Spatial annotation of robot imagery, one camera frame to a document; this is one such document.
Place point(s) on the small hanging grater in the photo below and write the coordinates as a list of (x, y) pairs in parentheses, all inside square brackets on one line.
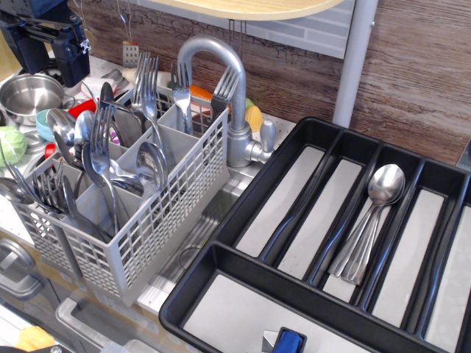
[(130, 54)]

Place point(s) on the grey plastic cutlery basket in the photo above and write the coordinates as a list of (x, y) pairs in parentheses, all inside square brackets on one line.
[(151, 230)]

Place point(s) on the steel spoon top left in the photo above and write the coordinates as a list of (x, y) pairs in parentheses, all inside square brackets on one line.
[(63, 123)]

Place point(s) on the steel forks front left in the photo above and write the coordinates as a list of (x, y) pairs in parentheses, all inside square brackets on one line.
[(40, 190)]

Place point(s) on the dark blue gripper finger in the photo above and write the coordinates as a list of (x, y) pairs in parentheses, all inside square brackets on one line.
[(30, 53), (72, 62)]

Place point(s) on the silver sink faucet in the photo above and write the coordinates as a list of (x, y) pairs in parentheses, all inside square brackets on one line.
[(242, 149)]

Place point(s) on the steel fork front centre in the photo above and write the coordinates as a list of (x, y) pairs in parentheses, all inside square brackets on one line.
[(100, 158)]

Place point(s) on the steel fork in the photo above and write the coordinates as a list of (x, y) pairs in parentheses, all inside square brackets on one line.
[(100, 158), (180, 86), (145, 92)]

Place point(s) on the yellow object bottom left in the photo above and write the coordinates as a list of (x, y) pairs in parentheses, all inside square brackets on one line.
[(34, 338)]

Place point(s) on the steel cooking pot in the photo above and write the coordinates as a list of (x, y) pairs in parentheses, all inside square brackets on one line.
[(25, 95)]

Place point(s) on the red toy item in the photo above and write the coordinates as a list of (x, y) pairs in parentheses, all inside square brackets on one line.
[(82, 107)]

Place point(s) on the steel fork back left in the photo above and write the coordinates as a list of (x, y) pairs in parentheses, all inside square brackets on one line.
[(145, 92)]

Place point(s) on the steel fork back middle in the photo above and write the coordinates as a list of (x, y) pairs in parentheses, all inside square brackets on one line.
[(180, 86)]

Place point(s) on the black cutlery tray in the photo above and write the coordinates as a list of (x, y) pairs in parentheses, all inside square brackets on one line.
[(266, 266)]

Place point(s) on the wooden shelf board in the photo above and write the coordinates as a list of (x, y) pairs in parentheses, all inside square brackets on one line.
[(254, 10)]

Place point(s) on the yellow toy corn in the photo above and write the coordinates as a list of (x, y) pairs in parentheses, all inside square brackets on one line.
[(254, 118)]

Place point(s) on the steel spoon far left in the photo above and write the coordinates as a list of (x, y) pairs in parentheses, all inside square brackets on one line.
[(12, 192)]

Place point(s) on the orange toy carrot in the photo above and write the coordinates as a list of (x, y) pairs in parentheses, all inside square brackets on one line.
[(201, 93)]

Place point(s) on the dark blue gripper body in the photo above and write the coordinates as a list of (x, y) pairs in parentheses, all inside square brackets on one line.
[(44, 21)]

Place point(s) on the steel spoon centre compartment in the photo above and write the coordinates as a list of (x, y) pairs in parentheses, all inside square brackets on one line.
[(152, 170)]

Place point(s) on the blue object bottom edge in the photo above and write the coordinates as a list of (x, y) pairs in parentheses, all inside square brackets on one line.
[(283, 341)]

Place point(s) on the big steel spoon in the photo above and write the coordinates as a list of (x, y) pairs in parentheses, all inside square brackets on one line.
[(83, 128)]

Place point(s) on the teal toy bowl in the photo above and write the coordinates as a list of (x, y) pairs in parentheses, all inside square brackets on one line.
[(42, 127)]

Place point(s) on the black handled fork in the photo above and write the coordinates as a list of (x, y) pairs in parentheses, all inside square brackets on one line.
[(224, 91)]

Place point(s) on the stacked steel spoons in tray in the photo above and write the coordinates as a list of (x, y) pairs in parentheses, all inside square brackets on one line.
[(385, 188)]

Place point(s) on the green toy cabbage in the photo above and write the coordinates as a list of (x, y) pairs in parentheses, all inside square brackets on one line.
[(14, 145)]

